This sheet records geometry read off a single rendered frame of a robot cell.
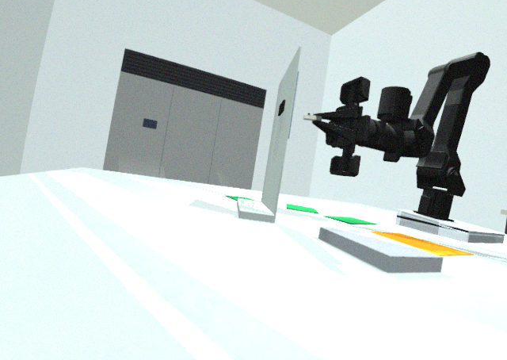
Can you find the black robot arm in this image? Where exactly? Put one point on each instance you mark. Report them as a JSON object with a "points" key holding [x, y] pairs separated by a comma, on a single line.
{"points": [[439, 163]]}

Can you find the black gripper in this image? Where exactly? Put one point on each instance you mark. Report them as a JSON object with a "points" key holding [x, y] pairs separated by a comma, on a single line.
{"points": [[359, 129]]}

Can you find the orange square mat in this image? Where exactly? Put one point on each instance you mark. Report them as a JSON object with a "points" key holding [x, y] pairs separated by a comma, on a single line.
{"points": [[424, 245]]}

